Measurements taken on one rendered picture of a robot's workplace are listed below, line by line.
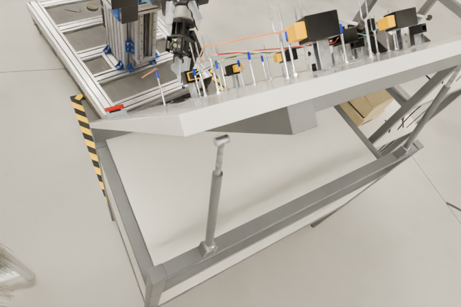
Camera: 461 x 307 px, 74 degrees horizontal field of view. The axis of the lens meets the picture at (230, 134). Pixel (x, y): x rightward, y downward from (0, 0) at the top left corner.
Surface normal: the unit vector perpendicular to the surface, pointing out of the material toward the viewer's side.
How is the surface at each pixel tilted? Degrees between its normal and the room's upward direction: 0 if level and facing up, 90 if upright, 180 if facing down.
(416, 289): 0
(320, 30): 42
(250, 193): 0
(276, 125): 90
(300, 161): 0
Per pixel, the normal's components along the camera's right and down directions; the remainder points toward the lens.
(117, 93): 0.23, -0.57
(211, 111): 0.47, 0.03
